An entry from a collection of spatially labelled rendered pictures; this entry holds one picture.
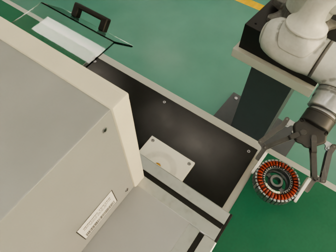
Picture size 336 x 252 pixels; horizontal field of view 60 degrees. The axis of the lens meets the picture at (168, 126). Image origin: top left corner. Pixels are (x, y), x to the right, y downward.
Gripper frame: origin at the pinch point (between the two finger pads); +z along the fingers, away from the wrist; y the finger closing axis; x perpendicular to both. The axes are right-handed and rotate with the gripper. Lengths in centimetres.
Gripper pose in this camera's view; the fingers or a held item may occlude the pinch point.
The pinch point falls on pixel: (276, 180)
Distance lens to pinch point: 80.1
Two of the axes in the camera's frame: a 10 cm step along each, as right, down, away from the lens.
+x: -2.8, -1.2, -9.5
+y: -7.9, -5.3, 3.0
